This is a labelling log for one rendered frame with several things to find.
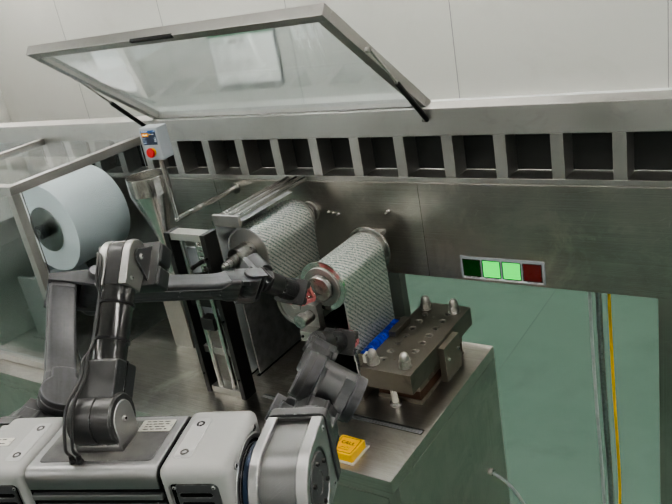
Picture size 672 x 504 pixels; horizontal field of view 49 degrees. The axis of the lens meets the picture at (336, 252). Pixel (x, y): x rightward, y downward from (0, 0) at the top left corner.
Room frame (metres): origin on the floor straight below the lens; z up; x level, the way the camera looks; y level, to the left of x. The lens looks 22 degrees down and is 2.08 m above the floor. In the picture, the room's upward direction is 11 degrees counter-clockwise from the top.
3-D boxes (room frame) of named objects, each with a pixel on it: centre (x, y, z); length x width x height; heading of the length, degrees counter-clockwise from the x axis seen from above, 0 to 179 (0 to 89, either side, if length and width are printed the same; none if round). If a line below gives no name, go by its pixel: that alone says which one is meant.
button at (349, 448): (1.57, 0.07, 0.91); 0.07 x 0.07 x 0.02; 53
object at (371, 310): (1.92, -0.07, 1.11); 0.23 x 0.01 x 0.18; 143
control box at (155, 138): (2.21, 0.48, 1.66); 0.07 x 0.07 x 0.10; 59
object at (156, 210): (2.37, 0.57, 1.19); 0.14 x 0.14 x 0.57
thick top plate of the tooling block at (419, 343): (1.88, -0.19, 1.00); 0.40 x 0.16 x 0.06; 143
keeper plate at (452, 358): (1.83, -0.27, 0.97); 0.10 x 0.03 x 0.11; 143
